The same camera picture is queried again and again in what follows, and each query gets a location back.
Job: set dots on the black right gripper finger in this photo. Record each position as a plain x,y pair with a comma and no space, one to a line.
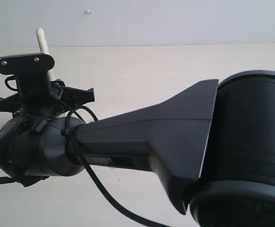
10,104
73,96

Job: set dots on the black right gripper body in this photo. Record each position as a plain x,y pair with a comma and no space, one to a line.
43,100

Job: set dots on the white wooden paint brush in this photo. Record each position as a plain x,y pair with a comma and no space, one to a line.
43,47

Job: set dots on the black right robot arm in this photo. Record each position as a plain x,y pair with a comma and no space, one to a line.
212,147

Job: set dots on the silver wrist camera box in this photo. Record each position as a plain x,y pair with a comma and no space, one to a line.
30,71

